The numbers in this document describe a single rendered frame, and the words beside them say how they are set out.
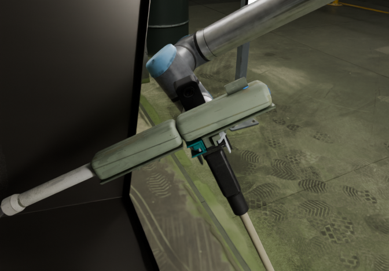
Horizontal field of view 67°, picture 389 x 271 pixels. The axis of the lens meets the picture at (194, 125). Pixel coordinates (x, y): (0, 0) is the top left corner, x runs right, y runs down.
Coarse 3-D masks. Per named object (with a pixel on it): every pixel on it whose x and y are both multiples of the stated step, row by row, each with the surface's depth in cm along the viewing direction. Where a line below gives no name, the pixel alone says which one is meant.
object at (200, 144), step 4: (192, 140) 48; (196, 140) 48; (200, 140) 47; (188, 144) 48; (192, 144) 47; (196, 144) 47; (200, 144) 47; (204, 144) 50; (196, 148) 47; (204, 148) 48; (192, 152) 49; (196, 152) 48; (200, 152) 48; (204, 152) 48; (192, 156) 48
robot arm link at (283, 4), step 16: (256, 0) 73; (272, 0) 70; (288, 0) 68; (304, 0) 67; (320, 0) 66; (240, 16) 74; (256, 16) 72; (272, 16) 71; (288, 16) 70; (208, 32) 78; (224, 32) 76; (240, 32) 75; (256, 32) 74; (192, 48) 81; (208, 48) 79; (224, 48) 79
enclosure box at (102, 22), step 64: (0, 0) 42; (64, 0) 45; (128, 0) 49; (0, 64) 46; (64, 64) 50; (128, 64) 55; (0, 128) 50; (64, 128) 55; (128, 128) 61; (0, 192) 56; (64, 192) 62; (128, 192) 68; (0, 256) 51; (64, 256) 53; (128, 256) 56
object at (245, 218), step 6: (240, 216) 54; (246, 216) 54; (246, 222) 55; (246, 228) 55; (252, 228) 55; (252, 234) 55; (252, 240) 56; (258, 240) 56; (258, 246) 57; (258, 252) 57; (264, 252) 57; (264, 258) 58; (264, 264) 58; (270, 264) 59; (270, 270) 59
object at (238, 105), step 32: (224, 96) 47; (256, 96) 45; (160, 128) 47; (192, 128) 46; (224, 128) 46; (96, 160) 47; (128, 160) 47; (224, 160) 49; (32, 192) 50; (224, 192) 51
